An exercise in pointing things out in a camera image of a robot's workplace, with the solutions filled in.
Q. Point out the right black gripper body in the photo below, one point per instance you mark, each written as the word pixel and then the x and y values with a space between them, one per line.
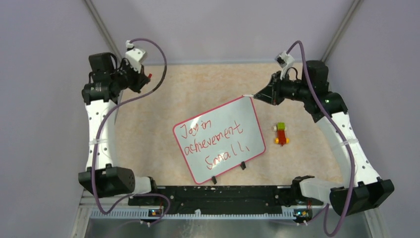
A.
pixel 293 90

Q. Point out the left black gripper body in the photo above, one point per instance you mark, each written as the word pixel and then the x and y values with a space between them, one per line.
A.
pixel 128 78

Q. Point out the red green toy car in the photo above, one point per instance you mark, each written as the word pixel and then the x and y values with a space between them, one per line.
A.
pixel 281 138

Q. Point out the pink framed whiteboard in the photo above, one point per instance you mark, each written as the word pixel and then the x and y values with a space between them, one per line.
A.
pixel 220 139

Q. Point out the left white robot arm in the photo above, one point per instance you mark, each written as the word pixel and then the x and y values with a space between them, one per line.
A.
pixel 103 175

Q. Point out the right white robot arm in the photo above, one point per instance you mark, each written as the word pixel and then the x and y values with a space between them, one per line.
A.
pixel 363 188

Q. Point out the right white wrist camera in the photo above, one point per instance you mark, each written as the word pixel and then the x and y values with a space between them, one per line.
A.
pixel 285 61

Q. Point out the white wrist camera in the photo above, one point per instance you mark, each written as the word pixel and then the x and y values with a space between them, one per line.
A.
pixel 135 56
pixel 285 61

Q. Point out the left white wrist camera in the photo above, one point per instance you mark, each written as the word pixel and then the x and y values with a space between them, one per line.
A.
pixel 135 56

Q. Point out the whiteboard wire stand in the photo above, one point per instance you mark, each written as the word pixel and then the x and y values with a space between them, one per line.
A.
pixel 242 165

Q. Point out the aluminium frame rail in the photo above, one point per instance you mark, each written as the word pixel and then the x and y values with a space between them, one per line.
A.
pixel 266 195

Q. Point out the white cable duct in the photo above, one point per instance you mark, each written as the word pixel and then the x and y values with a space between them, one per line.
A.
pixel 146 214

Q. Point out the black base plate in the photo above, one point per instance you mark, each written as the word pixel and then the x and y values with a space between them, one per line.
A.
pixel 229 208

